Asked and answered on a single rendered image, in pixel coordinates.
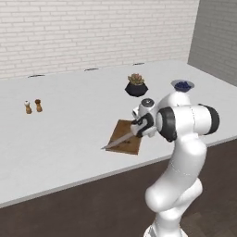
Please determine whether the brown wooden cutting board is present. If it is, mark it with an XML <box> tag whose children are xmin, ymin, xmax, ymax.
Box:
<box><xmin>105</xmin><ymin>118</ymin><xmax>143</xmax><ymax>156</ymax></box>

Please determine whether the succulent in black pot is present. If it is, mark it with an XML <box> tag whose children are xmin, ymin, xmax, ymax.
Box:
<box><xmin>124</xmin><ymin>72</ymin><xmax>150</xmax><ymax>98</ymax></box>

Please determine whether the wooden shaker with brown top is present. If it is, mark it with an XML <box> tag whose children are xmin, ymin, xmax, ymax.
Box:
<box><xmin>33</xmin><ymin>98</ymin><xmax>44</xmax><ymax>113</ymax></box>

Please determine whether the grey kitchen knife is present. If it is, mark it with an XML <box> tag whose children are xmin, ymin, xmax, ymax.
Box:
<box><xmin>100</xmin><ymin>131</ymin><xmax>137</xmax><ymax>151</ymax></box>

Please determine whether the wooden shaker with white top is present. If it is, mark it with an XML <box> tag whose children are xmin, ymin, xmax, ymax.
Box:
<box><xmin>23</xmin><ymin>100</ymin><xmax>33</xmax><ymax>115</ymax></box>

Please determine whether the grey round plate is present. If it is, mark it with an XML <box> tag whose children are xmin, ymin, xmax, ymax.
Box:
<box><xmin>170</xmin><ymin>79</ymin><xmax>195</xmax><ymax>94</ymax></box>

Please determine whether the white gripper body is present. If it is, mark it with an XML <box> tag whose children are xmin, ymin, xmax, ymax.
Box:
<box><xmin>130</xmin><ymin>118</ymin><xmax>146</xmax><ymax>137</ymax></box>

